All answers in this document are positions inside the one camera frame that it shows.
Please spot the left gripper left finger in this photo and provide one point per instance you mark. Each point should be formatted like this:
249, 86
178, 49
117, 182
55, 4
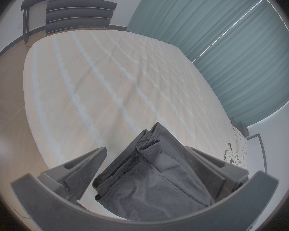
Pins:
81, 172

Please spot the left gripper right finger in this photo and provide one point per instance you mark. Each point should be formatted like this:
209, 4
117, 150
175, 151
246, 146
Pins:
214, 172

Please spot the black T-shirt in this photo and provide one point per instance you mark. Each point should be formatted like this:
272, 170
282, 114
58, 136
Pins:
154, 189

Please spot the bed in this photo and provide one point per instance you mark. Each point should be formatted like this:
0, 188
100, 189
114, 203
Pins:
110, 80

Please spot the white printed pillow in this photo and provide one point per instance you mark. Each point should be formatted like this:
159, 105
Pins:
242, 143

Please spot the grey bedside table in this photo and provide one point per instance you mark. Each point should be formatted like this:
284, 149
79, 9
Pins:
240, 126

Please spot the blue-green curtain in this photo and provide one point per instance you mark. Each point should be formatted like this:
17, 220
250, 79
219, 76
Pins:
255, 68
183, 13

